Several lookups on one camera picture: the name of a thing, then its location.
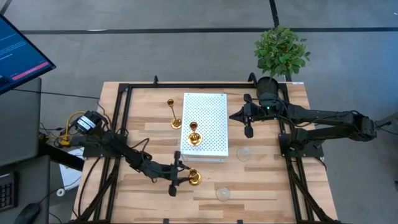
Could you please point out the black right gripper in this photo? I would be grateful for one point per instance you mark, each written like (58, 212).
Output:
(256, 112)

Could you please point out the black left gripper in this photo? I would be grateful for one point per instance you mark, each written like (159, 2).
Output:
(174, 172)

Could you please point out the clear glass candle holder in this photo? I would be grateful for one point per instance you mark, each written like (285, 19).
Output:
(223, 194)
(243, 154)

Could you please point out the tall gold candlestick holder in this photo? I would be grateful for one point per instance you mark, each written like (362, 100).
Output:
(176, 124)

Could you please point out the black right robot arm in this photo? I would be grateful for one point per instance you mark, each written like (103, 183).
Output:
(326, 116)

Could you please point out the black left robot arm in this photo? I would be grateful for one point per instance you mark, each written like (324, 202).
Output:
(124, 149)

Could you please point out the white perforated shelf riser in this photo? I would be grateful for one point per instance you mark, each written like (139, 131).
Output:
(211, 109)

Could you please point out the green plant in black pot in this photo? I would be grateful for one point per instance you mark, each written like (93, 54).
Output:
(280, 53)

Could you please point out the white paper sheet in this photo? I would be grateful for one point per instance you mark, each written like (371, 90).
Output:
(70, 177)

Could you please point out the white tape roll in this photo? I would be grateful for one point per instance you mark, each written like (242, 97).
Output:
(58, 192)

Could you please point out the black computer mouse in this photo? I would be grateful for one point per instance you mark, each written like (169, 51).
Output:
(28, 214)

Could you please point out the grey desk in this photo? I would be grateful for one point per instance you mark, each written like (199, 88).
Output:
(18, 124)

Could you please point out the black keyboard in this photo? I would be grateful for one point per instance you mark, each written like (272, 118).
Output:
(7, 193)

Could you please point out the blue-screen computer monitor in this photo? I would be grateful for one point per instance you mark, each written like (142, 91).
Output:
(18, 56)

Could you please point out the black aluminium table frame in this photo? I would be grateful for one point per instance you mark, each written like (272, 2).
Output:
(202, 85)

